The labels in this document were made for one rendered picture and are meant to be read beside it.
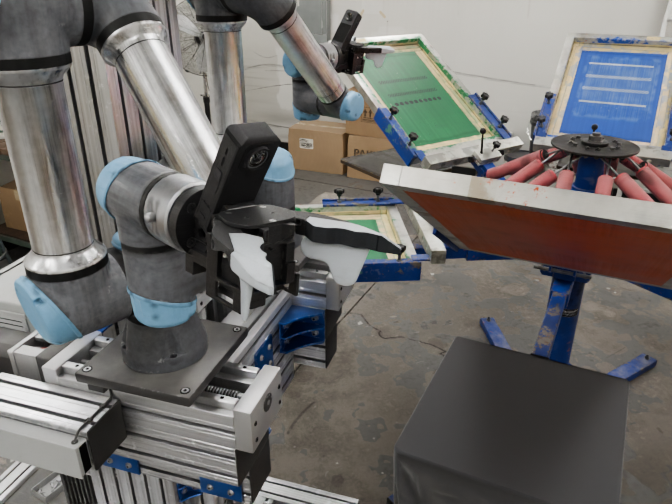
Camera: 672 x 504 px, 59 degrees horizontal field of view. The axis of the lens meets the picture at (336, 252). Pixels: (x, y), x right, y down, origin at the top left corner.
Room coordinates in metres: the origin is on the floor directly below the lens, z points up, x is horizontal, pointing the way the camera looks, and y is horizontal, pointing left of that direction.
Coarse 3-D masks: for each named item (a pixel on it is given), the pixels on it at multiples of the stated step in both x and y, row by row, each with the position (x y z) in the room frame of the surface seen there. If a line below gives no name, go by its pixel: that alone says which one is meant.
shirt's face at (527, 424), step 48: (432, 384) 1.19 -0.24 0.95; (480, 384) 1.19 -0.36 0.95; (528, 384) 1.19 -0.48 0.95; (576, 384) 1.19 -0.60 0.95; (624, 384) 1.19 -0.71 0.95; (432, 432) 1.02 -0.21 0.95; (480, 432) 1.02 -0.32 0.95; (528, 432) 1.02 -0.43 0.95; (576, 432) 1.02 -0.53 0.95; (528, 480) 0.89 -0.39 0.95; (576, 480) 0.89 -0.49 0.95
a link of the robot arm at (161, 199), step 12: (168, 180) 0.57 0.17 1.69; (180, 180) 0.57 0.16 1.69; (192, 180) 0.57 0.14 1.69; (156, 192) 0.56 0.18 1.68; (168, 192) 0.55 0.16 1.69; (180, 192) 0.55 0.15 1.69; (156, 204) 0.55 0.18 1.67; (168, 204) 0.54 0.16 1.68; (144, 216) 0.55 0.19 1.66; (156, 216) 0.55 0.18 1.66; (168, 216) 0.54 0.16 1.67; (156, 228) 0.55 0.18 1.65; (168, 228) 0.54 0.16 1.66; (168, 240) 0.54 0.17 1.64
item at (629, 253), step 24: (552, 216) 0.95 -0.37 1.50; (552, 240) 1.15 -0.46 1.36; (576, 240) 1.09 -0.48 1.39; (600, 240) 1.03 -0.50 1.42; (624, 240) 0.98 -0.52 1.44; (648, 240) 0.93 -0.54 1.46; (576, 264) 1.38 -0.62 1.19; (600, 264) 1.29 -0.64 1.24; (624, 264) 1.21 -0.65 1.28; (648, 264) 1.14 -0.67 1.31
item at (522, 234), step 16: (432, 208) 1.15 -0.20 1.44; (448, 208) 1.11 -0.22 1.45; (464, 208) 1.07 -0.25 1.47; (480, 208) 1.03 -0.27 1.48; (496, 208) 1.00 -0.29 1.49; (512, 208) 0.97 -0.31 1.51; (448, 224) 1.28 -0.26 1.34; (464, 224) 1.23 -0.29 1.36; (480, 224) 1.18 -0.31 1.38; (496, 224) 1.14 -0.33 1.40; (512, 224) 1.10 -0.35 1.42; (528, 224) 1.06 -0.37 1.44; (544, 224) 1.02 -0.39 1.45; (464, 240) 1.46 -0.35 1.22; (480, 240) 1.39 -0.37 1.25; (496, 240) 1.33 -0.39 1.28; (512, 240) 1.27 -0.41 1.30; (528, 240) 1.22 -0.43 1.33; (544, 240) 1.17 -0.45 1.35; (512, 256) 1.53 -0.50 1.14; (528, 256) 1.45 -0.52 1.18; (544, 256) 1.38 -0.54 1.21
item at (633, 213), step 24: (384, 168) 1.05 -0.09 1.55; (408, 168) 1.04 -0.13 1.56; (432, 192) 1.01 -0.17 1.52; (456, 192) 0.98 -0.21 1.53; (480, 192) 0.97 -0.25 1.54; (504, 192) 0.95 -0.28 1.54; (528, 192) 0.94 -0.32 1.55; (552, 192) 0.92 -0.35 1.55; (576, 192) 0.91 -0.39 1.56; (432, 216) 1.24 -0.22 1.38; (576, 216) 0.90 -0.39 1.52; (600, 216) 0.88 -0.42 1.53; (624, 216) 0.86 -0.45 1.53; (648, 216) 0.85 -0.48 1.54; (456, 240) 1.50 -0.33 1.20
